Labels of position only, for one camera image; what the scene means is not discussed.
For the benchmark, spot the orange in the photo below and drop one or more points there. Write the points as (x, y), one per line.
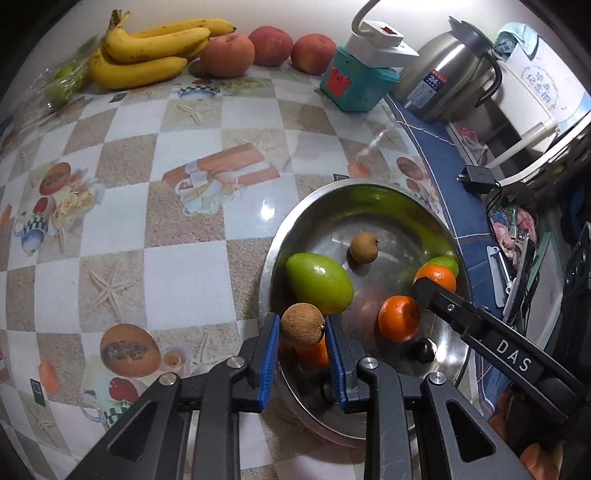
(314, 354)
(438, 279)
(399, 318)

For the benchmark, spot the steel kettle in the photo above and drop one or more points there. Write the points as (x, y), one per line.
(443, 69)

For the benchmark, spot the checkered printed tablecloth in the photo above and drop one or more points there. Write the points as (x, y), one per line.
(184, 138)

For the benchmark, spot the white printed box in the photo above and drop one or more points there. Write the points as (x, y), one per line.
(545, 87)

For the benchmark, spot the white tube frame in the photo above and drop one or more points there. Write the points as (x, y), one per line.
(531, 138)

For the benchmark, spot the steel bowl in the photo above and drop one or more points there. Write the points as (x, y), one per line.
(378, 212)

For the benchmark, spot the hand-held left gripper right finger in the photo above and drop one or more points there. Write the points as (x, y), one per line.
(336, 369)

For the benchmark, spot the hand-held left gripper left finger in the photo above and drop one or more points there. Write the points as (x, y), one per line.
(270, 364)

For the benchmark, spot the black power adapter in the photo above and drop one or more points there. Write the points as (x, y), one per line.
(478, 177)

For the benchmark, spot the plastic bag of green fruit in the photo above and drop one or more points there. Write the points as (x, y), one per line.
(64, 83)

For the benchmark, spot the red apple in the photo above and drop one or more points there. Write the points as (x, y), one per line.
(314, 53)
(271, 45)
(226, 55)

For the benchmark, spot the light brown round fruit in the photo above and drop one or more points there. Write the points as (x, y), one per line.
(302, 325)

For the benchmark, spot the yellow banana bunch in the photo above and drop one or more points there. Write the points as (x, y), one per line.
(138, 69)

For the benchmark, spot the red white plastic bag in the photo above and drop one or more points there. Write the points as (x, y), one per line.
(471, 138)

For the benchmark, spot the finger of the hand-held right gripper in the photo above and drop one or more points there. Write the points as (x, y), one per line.
(508, 355)

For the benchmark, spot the light blue cloth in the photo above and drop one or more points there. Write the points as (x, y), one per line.
(517, 39)

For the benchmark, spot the white plastic clip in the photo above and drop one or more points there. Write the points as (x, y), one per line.
(501, 272)

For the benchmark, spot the dark plum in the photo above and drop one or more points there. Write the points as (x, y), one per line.
(425, 350)

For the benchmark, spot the green mango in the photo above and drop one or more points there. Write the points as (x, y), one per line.
(319, 284)
(445, 264)

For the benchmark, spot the brown kiwi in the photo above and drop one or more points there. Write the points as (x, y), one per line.
(364, 247)

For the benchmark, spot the teal box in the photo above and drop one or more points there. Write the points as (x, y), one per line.
(355, 87)

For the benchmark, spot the colourful printed packet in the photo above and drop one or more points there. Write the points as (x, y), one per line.
(508, 226)

